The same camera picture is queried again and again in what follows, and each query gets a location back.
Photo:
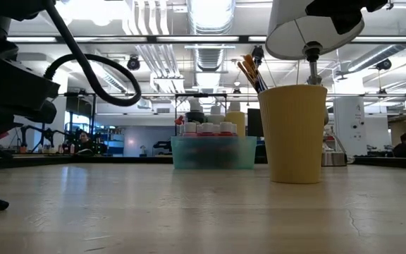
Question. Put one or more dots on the overhead light bar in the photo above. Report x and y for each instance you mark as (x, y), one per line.
(196, 39)

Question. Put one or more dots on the small pink paint bottle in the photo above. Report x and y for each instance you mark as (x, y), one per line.
(190, 127)

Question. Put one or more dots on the yellow ribbed cup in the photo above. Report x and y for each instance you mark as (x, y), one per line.
(294, 141)

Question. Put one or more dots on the black cabinet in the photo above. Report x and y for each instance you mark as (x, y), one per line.
(255, 121)

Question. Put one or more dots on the green plastic tray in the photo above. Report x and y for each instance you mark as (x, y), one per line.
(213, 153)

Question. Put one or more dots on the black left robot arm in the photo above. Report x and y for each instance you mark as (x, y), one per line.
(5, 84)

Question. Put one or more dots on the background black robot arm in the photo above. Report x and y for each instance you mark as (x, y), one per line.
(48, 134)

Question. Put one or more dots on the large golden yellow paint bottle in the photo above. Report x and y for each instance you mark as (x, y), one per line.
(238, 120)

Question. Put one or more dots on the white column with outlets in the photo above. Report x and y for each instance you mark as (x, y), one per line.
(349, 120)

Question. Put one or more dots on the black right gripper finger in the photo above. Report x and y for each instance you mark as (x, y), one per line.
(319, 8)

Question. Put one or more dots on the table lamp with white shade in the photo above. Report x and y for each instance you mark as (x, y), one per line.
(294, 35)

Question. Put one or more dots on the background black frame stand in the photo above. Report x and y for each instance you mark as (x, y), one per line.
(199, 95)

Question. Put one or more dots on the black ceiling spotlight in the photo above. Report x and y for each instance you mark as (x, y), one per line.
(133, 63)
(383, 64)
(258, 53)

